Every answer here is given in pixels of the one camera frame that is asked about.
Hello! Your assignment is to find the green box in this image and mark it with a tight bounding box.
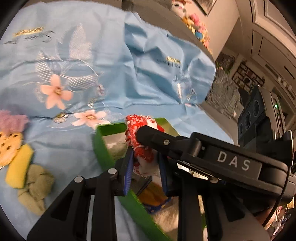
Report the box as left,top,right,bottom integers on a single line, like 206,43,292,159
92,118,207,241

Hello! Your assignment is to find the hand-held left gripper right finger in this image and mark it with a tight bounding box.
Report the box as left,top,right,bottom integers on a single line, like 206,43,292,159
158,153,271,241

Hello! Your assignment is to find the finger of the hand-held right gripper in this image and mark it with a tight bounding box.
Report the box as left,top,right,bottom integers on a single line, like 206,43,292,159
135,125,295,209

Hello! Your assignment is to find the yellow sponge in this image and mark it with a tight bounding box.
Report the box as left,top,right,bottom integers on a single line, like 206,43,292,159
5,144,35,189

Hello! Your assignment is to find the pile of small plush toys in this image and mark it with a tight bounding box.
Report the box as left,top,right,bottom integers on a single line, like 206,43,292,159
171,0,213,55

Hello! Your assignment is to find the large framed landscape picture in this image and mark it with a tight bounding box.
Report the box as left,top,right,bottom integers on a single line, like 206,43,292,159
193,0,218,15

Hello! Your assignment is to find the orange fluffy cloth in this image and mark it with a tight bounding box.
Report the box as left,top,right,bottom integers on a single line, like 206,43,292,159
0,132,24,165

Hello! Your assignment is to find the grey sofa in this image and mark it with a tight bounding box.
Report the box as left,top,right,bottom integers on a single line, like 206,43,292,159
120,0,240,146

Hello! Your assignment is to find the olive green cloth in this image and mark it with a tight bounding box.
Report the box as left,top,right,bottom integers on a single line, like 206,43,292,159
17,164,55,215

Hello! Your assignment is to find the blue floral bed sheet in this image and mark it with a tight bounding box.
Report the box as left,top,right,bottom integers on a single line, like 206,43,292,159
0,0,234,241

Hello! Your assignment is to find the grey knitted cushion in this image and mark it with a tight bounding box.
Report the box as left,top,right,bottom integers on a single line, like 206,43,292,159
205,70,242,116

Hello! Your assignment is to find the black wire rack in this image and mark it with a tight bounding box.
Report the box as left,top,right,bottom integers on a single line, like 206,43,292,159
232,60,265,91

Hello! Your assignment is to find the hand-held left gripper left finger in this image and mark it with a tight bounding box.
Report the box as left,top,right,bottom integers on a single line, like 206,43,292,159
26,146,135,241

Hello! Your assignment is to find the white panelled cabinet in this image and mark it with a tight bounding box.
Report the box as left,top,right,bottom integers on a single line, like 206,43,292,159
236,0,296,109

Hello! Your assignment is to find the person's right forearm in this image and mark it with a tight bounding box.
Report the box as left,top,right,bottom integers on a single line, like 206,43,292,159
255,207,278,230

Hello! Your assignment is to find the red white knitted cloth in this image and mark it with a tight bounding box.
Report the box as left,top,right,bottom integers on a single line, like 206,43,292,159
125,114,166,178

